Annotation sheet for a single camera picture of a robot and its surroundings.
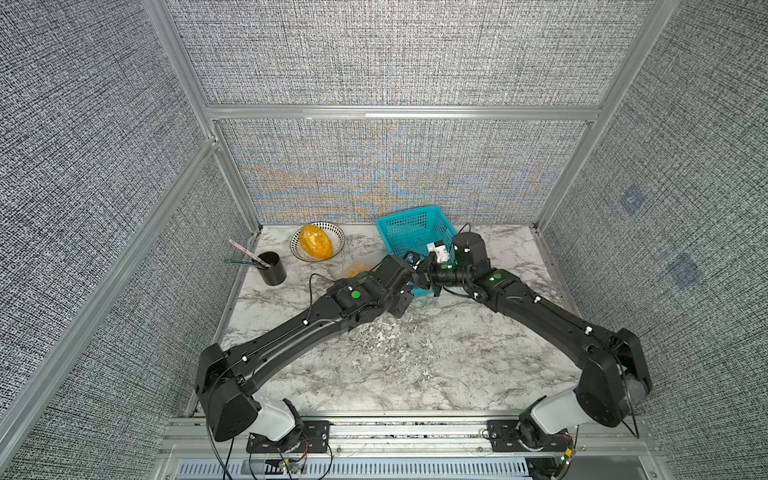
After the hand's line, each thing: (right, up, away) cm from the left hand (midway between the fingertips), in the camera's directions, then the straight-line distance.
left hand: (407, 287), depth 75 cm
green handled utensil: (-49, +6, +18) cm, 52 cm away
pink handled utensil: (-49, +8, +22) cm, 54 cm away
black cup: (-43, +2, +27) cm, 51 cm away
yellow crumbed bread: (-30, +13, +32) cm, 46 cm away
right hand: (-2, +6, -1) cm, 6 cm away
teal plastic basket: (+7, +18, +42) cm, 47 cm away
